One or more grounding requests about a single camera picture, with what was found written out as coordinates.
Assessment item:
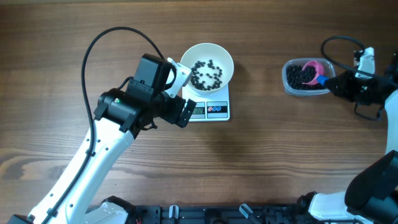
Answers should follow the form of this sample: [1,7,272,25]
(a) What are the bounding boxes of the pink scoop with blue handle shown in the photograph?
[301,60,330,86]

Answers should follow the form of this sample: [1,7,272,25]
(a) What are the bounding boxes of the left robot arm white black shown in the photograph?
[9,54,196,223]

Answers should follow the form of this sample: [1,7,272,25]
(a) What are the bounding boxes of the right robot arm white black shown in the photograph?
[290,56,397,223]

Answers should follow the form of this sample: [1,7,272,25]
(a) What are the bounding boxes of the white digital kitchen scale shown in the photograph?
[182,85,230,122]

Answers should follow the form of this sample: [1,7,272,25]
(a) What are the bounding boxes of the black beans in scoop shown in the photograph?
[301,65,317,83]

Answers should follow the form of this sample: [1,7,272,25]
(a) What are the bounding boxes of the black beans in bowl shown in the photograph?
[190,59,226,91]

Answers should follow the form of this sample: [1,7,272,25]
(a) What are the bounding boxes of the white round bowl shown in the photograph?
[180,43,234,93]

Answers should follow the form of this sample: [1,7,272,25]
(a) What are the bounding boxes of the clear plastic food container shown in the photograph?
[282,58,336,96]

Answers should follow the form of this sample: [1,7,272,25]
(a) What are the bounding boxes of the black beans pile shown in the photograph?
[286,65,325,90]

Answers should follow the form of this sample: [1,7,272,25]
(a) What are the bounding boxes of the left black camera cable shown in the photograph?
[40,26,165,224]

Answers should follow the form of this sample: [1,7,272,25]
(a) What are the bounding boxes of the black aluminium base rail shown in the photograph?
[128,204,311,224]

